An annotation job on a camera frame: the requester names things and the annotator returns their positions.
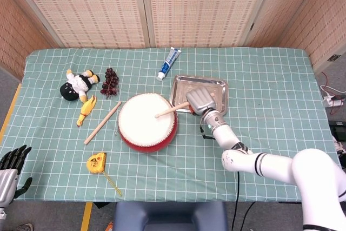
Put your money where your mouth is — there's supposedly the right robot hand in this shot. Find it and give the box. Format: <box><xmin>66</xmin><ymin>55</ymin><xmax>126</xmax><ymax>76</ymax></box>
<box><xmin>185</xmin><ymin>87</ymin><xmax>218</xmax><ymax>115</ymax></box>

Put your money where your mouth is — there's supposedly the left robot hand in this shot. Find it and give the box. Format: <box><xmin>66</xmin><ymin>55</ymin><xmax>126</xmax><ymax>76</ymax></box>
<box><xmin>0</xmin><ymin>145</ymin><xmax>33</xmax><ymax>207</ymax></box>

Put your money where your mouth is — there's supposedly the wooden drumstick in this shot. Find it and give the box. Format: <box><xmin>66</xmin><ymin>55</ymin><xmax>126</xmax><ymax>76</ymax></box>
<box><xmin>83</xmin><ymin>101</ymin><xmax>122</xmax><ymax>146</ymax></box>
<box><xmin>155</xmin><ymin>93</ymin><xmax>216</xmax><ymax>118</ymax></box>

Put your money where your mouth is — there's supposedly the blue robot base seat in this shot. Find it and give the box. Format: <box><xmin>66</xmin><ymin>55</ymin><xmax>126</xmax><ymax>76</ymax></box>
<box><xmin>113</xmin><ymin>201</ymin><xmax>229</xmax><ymax>231</ymax></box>

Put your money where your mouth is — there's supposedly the stainless steel tray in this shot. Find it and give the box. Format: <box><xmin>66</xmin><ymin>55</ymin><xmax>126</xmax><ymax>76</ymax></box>
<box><xmin>169</xmin><ymin>75</ymin><xmax>229</xmax><ymax>116</ymax></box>

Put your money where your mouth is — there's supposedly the red drum white skin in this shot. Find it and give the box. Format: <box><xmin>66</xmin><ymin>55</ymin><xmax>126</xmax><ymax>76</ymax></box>
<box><xmin>117</xmin><ymin>93</ymin><xmax>179</xmax><ymax>153</ymax></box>

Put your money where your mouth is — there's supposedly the blue white toothpaste tube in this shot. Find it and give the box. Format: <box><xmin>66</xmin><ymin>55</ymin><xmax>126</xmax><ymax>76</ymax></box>
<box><xmin>156</xmin><ymin>47</ymin><xmax>182</xmax><ymax>82</ymax></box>

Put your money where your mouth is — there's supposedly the grey shoe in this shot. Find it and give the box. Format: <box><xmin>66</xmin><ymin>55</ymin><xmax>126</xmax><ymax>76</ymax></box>
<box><xmin>15</xmin><ymin>222</ymin><xmax>35</xmax><ymax>231</ymax></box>

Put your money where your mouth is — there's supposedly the green checked tablecloth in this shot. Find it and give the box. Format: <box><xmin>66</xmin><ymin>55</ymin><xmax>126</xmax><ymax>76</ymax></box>
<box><xmin>12</xmin><ymin>47</ymin><xmax>346</xmax><ymax>203</ymax></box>

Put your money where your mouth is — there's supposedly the yellow tape measure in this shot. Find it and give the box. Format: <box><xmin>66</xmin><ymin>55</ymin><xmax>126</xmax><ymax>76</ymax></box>
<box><xmin>86</xmin><ymin>152</ymin><xmax>123</xmax><ymax>197</ymax></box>

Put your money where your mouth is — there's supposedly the dark red grape bunch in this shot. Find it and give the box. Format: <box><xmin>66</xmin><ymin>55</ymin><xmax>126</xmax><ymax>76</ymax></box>
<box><xmin>100</xmin><ymin>68</ymin><xmax>119</xmax><ymax>100</ymax></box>

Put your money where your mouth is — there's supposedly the yellow rubber chicken toy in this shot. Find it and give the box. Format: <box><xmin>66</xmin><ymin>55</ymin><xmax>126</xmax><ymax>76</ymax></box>
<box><xmin>76</xmin><ymin>95</ymin><xmax>97</xmax><ymax>127</ymax></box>

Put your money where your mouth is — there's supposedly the black white plush doll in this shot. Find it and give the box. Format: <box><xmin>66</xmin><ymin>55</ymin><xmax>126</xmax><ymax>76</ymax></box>
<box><xmin>59</xmin><ymin>69</ymin><xmax>101</xmax><ymax>103</ymax></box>

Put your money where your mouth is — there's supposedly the white power strip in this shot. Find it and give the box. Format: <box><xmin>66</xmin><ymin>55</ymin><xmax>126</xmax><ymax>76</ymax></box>
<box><xmin>323</xmin><ymin>94</ymin><xmax>343</xmax><ymax>107</ymax></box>

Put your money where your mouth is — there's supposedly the black device box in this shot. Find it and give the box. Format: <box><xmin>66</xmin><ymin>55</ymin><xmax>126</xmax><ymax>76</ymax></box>
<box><xmin>329</xmin><ymin>121</ymin><xmax>346</xmax><ymax>142</ymax></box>

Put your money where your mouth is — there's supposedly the woven bamboo folding screen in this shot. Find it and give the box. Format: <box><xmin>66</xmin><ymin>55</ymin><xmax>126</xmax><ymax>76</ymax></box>
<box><xmin>0</xmin><ymin>0</ymin><xmax>346</xmax><ymax>80</ymax></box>

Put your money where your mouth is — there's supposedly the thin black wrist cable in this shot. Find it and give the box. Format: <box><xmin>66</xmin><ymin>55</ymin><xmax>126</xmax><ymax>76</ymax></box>
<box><xmin>199</xmin><ymin>123</ymin><xmax>216</xmax><ymax>140</ymax></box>

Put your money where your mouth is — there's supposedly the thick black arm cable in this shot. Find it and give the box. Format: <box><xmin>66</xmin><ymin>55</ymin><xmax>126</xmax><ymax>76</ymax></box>
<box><xmin>231</xmin><ymin>170</ymin><xmax>241</xmax><ymax>231</ymax></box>

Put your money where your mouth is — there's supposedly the red cable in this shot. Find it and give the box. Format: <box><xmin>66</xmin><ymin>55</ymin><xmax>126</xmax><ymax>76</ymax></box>
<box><xmin>321</xmin><ymin>71</ymin><xmax>332</xmax><ymax>94</ymax></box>

